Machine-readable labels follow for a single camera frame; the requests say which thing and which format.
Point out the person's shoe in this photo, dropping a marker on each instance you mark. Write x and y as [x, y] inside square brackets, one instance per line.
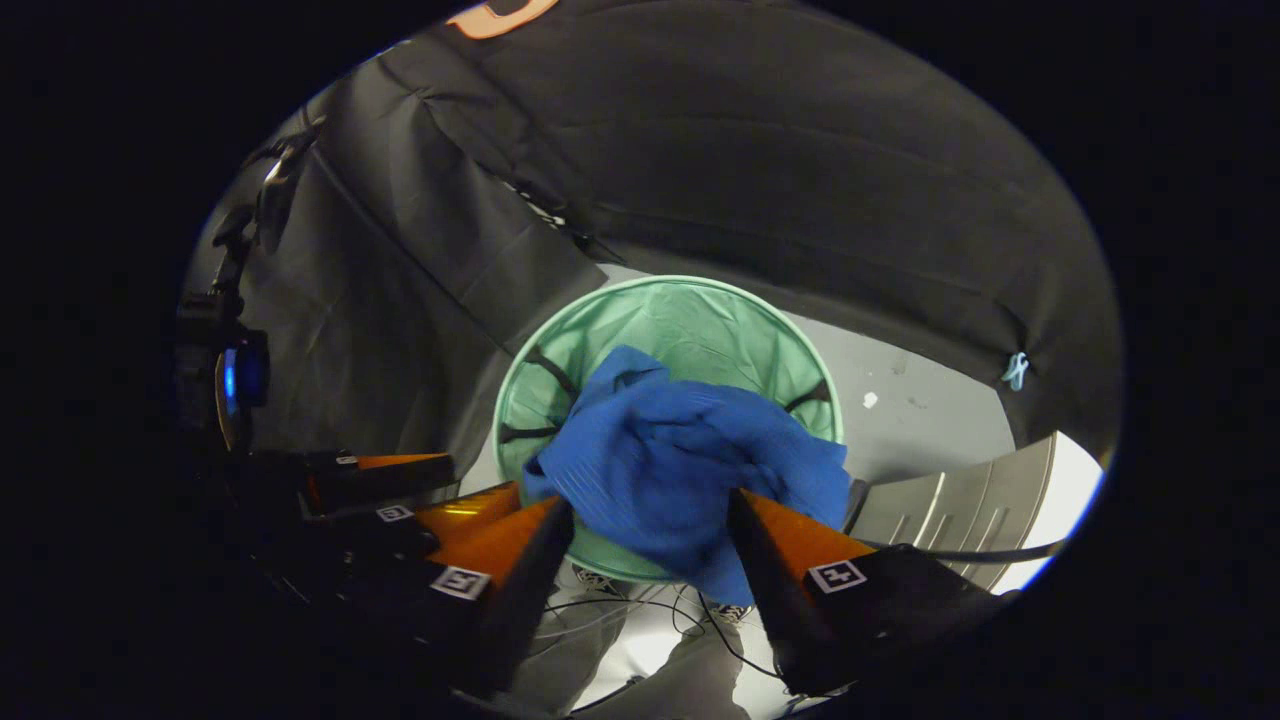
[732, 611]
[600, 582]

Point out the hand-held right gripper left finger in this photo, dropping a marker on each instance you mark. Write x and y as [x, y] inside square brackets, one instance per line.
[525, 600]

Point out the person's right shoe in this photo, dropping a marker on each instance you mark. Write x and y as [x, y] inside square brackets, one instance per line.
[732, 611]

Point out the light blue clip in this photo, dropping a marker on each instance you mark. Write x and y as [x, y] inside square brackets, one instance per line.
[1015, 370]

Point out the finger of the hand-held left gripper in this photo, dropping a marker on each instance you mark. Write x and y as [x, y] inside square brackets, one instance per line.
[390, 478]
[465, 515]

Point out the person's left leg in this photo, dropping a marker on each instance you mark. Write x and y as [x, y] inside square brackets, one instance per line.
[570, 650]

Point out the person's right leg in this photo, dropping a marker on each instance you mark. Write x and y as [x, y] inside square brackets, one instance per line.
[700, 680]

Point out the grey ribbed plastic panel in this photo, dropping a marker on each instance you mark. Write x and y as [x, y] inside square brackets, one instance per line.
[960, 500]

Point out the green laundry hamper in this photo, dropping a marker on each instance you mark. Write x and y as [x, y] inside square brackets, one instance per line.
[700, 330]

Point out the person's left shoe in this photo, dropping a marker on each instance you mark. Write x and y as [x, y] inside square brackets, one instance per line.
[600, 582]

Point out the dark hanging object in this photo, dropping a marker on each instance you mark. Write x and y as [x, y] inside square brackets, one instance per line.
[290, 190]

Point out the person's leg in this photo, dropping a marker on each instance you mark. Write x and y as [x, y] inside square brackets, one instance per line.
[700, 680]
[570, 650]

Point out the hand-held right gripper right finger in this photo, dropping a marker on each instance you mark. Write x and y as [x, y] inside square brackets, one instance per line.
[775, 610]

